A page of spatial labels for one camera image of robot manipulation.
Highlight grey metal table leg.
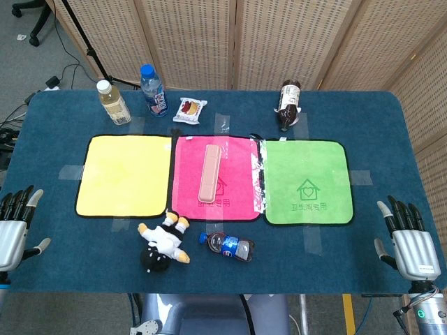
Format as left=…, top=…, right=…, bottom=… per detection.
left=299, top=295, right=310, bottom=335

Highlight grey robot torso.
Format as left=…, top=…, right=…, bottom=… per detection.
left=129, top=293, right=291, bottom=335

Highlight pink rectangular case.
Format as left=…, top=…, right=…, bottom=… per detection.
left=198, top=144, right=221, bottom=204

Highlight yellow floor tape line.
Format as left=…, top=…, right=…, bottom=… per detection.
left=342, top=294, right=356, bottom=335

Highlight plush penguin toy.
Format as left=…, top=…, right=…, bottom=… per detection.
left=137, top=209, right=191, bottom=274

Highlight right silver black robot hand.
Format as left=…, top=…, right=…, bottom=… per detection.
left=374, top=195, right=441, bottom=281

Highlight black tripod stand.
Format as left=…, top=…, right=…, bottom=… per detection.
left=61, top=0, right=141, bottom=88

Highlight pepsi cola bottle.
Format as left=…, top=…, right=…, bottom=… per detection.
left=198, top=231, right=256, bottom=263

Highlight tangled floor cables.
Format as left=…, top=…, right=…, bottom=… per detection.
left=0, top=100, right=29, bottom=168

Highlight yellow cloth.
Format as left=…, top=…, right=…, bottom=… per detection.
left=75, top=134, right=173, bottom=219

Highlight crinkled clear tape strip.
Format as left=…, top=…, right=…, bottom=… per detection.
left=250, top=137, right=268, bottom=214

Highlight pink cloth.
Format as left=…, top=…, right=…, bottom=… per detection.
left=170, top=135, right=261, bottom=223

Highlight green cloth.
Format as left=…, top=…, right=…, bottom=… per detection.
left=260, top=138, right=355, bottom=227

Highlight white snack packet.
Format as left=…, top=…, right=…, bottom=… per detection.
left=172, top=97, right=208, bottom=125

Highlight yellow tea bottle white cap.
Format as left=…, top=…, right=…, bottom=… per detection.
left=96, top=79, right=132, bottom=126

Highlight blue sports drink bottle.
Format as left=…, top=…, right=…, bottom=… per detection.
left=139, top=64, right=169, bottom=119

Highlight dark blue table cover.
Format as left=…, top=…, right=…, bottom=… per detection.
left=0, top=89, right=447, bottom=296

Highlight brown sauce bottle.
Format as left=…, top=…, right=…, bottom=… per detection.
left=273, top=80, right=302, bottom=132

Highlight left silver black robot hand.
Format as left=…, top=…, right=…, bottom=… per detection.
left=0, top=184, right=52, bottom=273

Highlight black office chair base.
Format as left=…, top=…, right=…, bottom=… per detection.
left=11, top=0, right=53, bottom=47

